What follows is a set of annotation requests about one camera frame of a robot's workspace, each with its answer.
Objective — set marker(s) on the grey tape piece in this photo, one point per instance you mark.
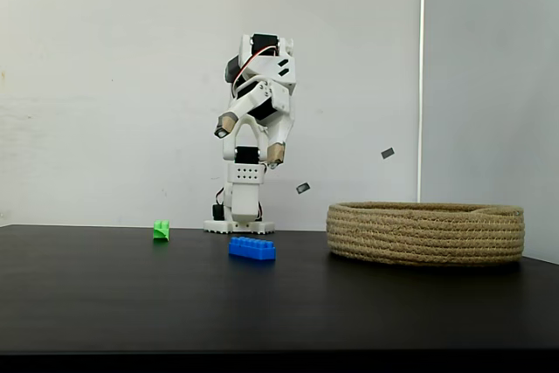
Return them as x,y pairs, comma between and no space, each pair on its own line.
303,187
388,153

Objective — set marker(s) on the blue lego block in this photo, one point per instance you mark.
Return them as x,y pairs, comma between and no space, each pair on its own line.
251,250

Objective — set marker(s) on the white vertical wall trim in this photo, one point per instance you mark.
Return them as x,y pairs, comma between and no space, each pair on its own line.
422,84

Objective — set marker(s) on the green lego block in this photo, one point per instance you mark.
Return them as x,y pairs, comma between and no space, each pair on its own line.
160,233

